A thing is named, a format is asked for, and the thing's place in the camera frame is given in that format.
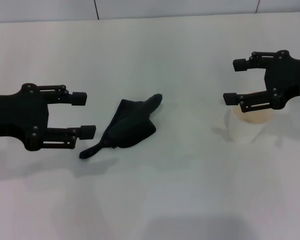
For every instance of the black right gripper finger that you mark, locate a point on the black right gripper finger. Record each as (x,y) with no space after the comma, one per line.
(230,98)
(240,65)

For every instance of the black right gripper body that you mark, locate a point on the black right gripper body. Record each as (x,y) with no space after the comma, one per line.
(290,77)

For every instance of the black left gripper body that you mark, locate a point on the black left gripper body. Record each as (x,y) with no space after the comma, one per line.
(17,115)

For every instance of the white plastic cup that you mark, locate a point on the white plastic cup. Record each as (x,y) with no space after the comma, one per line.
(245,130)

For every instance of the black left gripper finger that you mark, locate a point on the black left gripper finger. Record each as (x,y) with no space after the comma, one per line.
(79,98)
(87,132)

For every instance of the dark blue rag with loop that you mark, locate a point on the dark blue rag with loop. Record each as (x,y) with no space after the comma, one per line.
(130,127)

